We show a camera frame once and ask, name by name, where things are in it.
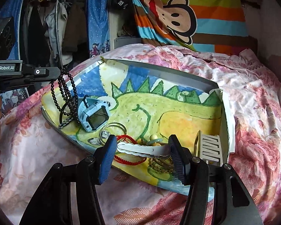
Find striped monkey blanket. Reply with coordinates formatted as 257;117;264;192
132;0;252;55

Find floral pink bed sheet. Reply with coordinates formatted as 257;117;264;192
0;44;281;224

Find white hair clip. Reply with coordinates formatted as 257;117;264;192
117;142;170;158

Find blue dotted curtain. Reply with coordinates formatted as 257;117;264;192
0;0;23;60
86;0;111;57

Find blue dotted curtain right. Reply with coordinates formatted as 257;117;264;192
86;0;111;57

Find hanging clothes in wardrobe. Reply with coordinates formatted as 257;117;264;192
19;0;88;69

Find red string bracelet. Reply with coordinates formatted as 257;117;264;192
113;134;148;166

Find brown cord bead pendant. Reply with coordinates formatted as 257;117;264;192
137;134;163;146

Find light blue kids smartwatch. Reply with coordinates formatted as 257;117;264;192
78;95;110;133

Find silver grey hair claw clip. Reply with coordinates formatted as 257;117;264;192
194;130;223;167

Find black bead necklace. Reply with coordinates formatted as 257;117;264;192
50;67;82;130

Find black hair tie ring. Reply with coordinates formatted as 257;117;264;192
59;101;72;127

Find grey tray with dinosaur drawing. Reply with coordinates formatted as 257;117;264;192
41;59;235;194

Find blue dotted curtain left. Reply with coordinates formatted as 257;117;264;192
0;0;23;60

